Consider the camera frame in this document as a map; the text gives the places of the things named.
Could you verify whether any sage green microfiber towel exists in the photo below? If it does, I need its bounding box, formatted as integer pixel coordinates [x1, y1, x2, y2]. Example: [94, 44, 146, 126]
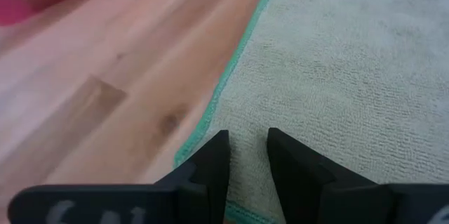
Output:
[173, 0, 449, 224]

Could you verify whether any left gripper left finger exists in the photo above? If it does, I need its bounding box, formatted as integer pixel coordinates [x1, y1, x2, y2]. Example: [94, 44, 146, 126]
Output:
[7, 129, 231, 224]

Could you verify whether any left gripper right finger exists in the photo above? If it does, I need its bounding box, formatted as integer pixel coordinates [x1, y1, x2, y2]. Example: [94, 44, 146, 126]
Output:
[267, 128, 449, 224]

